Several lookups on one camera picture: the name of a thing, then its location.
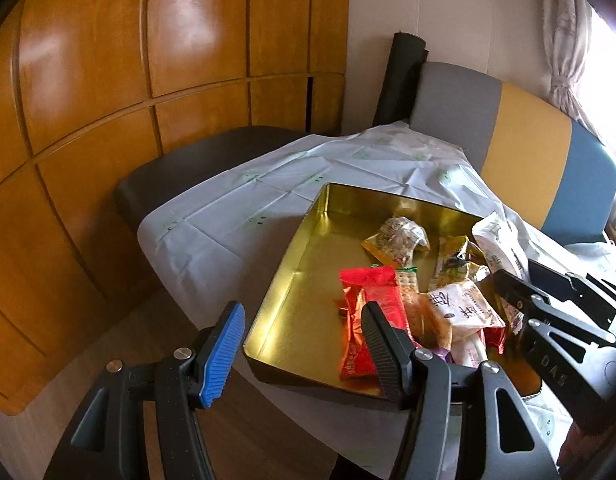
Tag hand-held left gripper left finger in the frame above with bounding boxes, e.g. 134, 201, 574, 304
43, 300, 247, 480

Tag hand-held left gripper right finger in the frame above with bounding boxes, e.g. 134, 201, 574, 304
362, 301, 561, 480

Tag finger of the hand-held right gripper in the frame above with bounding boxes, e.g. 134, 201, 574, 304
528, 258, 616, 331
494, 269, 616, 347

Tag small red snack packet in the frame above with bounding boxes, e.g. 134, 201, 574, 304
480, 325, 508, 356

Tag plain white snack packet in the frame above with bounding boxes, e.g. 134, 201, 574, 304
472, 211, 531, 283

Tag red and orange snack packet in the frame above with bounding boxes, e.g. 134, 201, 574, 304
339, 266, 419, 381

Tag green-edged cracker packet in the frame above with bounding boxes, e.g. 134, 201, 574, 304
370, 262, 423, 311

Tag yellow crinkled snack packet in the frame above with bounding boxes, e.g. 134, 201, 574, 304
428, 235, 491, 293

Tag gold tin box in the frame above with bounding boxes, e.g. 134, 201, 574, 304
242, 183, 543, 411

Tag clear nut snack packet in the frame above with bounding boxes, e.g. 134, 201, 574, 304
362, 216, 431, 267

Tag white printed tablecloth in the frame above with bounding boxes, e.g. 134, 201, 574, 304
137, 120, 616, 480

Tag grey yellow blue sofa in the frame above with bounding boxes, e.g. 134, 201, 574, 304
410, 61, 616, 246

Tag window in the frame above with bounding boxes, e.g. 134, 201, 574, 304
578, 5, 616, 161

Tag patterned beige curtain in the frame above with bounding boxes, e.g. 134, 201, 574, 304
535, 0, 603, 131

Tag black rolled mat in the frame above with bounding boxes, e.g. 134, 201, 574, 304
372, 32, 431, 126

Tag wooden wardrobe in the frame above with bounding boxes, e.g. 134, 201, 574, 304
0, 0, 351, 416

